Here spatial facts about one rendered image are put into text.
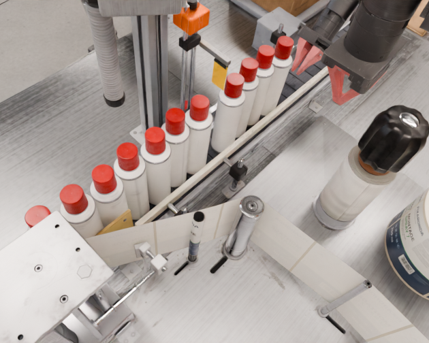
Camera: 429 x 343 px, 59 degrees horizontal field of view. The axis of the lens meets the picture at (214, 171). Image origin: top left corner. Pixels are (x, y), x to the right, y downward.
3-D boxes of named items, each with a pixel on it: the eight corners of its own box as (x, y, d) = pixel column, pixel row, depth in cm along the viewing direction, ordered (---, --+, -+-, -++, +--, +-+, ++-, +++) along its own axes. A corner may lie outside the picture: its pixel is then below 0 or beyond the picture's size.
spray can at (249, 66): (237, 143, 87) (255, 77, 70) (218, 131, 88) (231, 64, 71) (249, 128, 90) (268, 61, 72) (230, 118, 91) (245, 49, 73)
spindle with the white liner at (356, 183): (339, 238, 77) (423, 156, 52) (304, 209, 80) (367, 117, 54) (362, 210, 81) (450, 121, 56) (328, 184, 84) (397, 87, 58)
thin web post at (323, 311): (323, 320, 68) (370, 293, 52) (314, 312, 69) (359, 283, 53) (329, 312, 69) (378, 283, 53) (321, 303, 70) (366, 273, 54)
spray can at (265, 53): (245, 129, 89) (263, 62, 72) (233, 114, 91) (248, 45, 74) (263, 122, 91) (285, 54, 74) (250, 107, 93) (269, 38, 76)
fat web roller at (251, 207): (235, 265, 72) (254, 224, 56) (217, 248, 73) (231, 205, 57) (250, 249, 74) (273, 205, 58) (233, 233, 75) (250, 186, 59)
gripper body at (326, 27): (330, 52, 87) (351, 22, 84) (295, 28, 90) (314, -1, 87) (334, 57, 92) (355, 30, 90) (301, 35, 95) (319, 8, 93)
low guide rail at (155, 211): (139, 231, 72) (138, 227, 70) (135, 227, 72) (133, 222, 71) (406, 7, 119) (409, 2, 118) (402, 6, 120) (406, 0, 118)
